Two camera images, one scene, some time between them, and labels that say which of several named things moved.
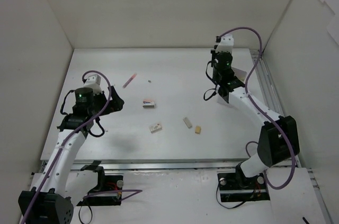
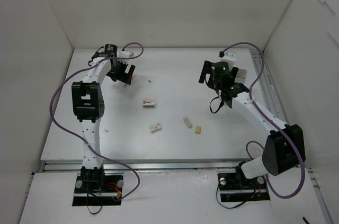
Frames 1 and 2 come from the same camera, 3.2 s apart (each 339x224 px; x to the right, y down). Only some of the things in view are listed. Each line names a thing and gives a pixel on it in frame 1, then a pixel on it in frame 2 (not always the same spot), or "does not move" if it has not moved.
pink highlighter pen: [131, 78] does not move
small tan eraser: [197, 130] does not move
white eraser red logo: [154, 129] does not move
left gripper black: [108, 101] -> [124, 73]
